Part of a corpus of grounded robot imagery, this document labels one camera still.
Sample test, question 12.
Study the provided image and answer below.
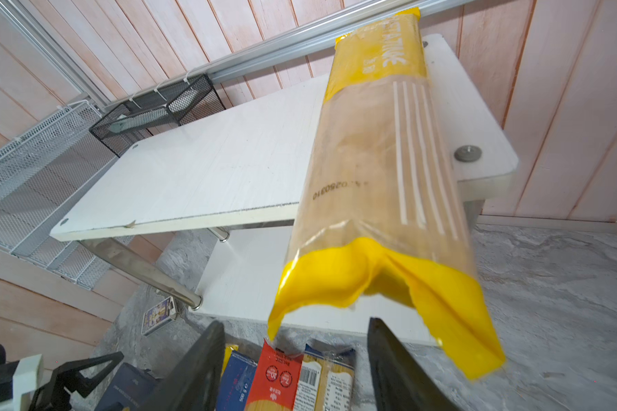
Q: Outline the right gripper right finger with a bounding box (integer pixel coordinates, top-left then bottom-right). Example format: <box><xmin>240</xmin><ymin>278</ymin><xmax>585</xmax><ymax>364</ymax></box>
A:
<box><xmin>367</xmin><ymin>318</ymin><xmax>459</xmax><ymax>410</ymax></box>

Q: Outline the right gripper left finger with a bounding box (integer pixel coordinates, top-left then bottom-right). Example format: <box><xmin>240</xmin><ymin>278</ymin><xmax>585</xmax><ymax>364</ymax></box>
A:
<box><xmin>139</xmin><ymin>320</ymin><xmax>226</xmax><ymax>411</ymax></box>

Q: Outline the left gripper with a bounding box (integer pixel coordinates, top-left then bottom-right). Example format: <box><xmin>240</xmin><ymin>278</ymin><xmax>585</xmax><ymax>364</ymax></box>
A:
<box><xmin>28</xmin><ymin>351</ymin><xmax>124</xmax><ymax>411</ymax></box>

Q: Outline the yellow pastatime spaghetti bag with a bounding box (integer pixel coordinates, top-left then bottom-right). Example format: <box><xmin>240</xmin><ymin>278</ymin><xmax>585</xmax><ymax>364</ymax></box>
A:
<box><xmin>221</xmin><ymin>344</ymin><xmax>239</xmax><ymax>373</ymax></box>
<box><xmin>267</xmin><ymin>8</ymin><xmax>506</xmax><ymax>379</ymax></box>

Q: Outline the white two-tier shelf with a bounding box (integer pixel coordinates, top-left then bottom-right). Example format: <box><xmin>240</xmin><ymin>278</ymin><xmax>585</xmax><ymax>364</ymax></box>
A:
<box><xmin>51</xmin><ymin>34</ymin><xmax>519</xmax><ymax>346</ymax></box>

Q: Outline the blue Barilla spaghetti box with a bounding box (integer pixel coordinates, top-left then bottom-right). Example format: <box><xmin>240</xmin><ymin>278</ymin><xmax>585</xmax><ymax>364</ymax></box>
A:
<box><xmin>215</xmin><ymin>351</ymin><xmax>257</xmax><ymax>411</ymax></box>

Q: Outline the blue Barilla rigatoni box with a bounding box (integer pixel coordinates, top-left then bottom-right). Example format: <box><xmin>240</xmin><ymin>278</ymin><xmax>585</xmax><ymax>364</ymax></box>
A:
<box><xmin>95</xmin><ymin>363</ymin><xmax>159</xmax><ymax>411</ymax></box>

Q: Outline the clear blue spaghetti bag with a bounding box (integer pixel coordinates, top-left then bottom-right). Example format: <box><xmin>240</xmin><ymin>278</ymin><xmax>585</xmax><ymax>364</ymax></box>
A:
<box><xmin>293</xmin><ymin>344</ymin><xmax>356</xmax><ymax>411</ymax></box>

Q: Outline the small card on floor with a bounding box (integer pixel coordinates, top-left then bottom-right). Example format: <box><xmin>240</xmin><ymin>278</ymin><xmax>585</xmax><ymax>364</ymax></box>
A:
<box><xmin>142</xmin><ymin>296</ymin><xmax>178</xmax><ymax>336</ymax></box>

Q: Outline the red spaghetti bag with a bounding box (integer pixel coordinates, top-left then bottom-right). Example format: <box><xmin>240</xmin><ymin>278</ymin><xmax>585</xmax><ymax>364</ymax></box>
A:
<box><xmin>245</xmin><ymin>341</ymin><xmax>303</xmax><ymax>411</ymax></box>

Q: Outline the white wire mesh organizer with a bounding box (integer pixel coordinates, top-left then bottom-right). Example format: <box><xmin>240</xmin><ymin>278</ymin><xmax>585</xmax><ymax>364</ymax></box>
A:
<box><xmin>0</xmin><ymin>100</ymin><xmax>117</xmax><ymax>290</ymax></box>

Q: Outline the black wire mesh basket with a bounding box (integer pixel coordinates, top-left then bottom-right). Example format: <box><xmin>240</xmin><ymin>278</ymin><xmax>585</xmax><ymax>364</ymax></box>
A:
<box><xmin>89</xmin><ymin>75</ymin><xmax>226</xmax><ymax>156</ymax></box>

